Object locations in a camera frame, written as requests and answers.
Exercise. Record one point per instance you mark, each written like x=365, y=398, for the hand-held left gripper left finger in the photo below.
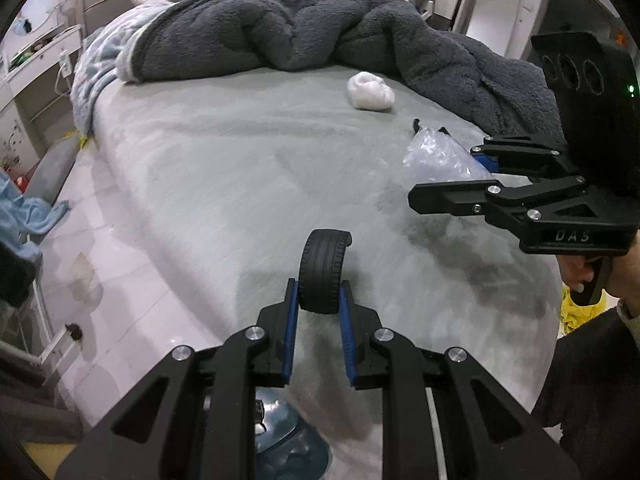
x=289, y=330

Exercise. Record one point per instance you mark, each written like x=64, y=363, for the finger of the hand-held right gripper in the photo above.
x=450, y=197
x=525, y=155

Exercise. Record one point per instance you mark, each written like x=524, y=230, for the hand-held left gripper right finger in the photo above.
x=348, y=340

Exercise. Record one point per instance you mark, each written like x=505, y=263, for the clear plastic bag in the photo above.
x=435, y=157

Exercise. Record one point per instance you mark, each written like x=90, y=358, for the black toy wheel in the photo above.
x=322, y=270

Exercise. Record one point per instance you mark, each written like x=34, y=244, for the person's right forearm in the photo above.
x=595, y=385

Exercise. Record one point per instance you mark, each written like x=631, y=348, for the person's right hand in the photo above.
x=627, y=280

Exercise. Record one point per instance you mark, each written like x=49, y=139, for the black clip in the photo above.
x=415, y=124

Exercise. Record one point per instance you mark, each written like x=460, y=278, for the white crumpled cloth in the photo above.
x=370, y=90

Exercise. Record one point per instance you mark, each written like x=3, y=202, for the bed with grey sheet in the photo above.
x=225, y=185

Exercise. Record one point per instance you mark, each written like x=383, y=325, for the yellow plastic bag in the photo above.
x=575, y=312

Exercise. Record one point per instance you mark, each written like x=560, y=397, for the dark grey fleece blanket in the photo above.
x=300, y=30

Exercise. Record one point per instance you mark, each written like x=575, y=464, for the white clothes rack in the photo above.
x=60, y=340

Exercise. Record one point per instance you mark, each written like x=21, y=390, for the black fuzzy hanging garment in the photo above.
x=17, y=275

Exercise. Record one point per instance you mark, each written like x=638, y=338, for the light blue towel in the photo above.
x=25, y=215

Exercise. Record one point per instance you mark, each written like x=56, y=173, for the small red item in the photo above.
x=22, y=183

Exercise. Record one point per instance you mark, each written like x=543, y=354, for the blue white patterned blanket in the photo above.
x=105, y=60

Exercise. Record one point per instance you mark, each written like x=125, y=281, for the white vanity desk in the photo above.
x=35, y=70

